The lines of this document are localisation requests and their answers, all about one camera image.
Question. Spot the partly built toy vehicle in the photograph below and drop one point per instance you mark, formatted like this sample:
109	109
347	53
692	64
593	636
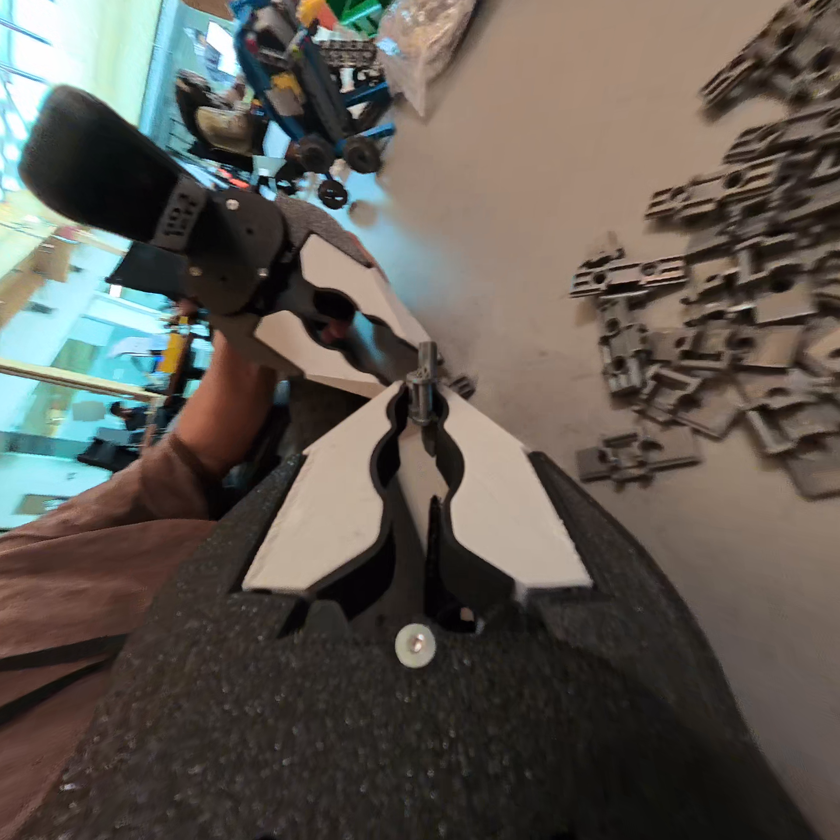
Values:
308	79

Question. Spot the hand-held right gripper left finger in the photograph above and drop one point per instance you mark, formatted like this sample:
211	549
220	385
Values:
321	518

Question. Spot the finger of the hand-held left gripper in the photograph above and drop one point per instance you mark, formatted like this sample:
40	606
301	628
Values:
354	275
295	341

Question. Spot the pile of grey track pieces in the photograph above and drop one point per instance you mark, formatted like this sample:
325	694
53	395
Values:
754	295

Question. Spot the bubble wrap bag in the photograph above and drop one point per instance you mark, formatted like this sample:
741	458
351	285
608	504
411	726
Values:
426	39

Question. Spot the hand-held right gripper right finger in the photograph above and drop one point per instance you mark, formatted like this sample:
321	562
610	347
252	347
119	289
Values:
512	518

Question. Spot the grey desk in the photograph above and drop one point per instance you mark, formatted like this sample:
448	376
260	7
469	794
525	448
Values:
525	262

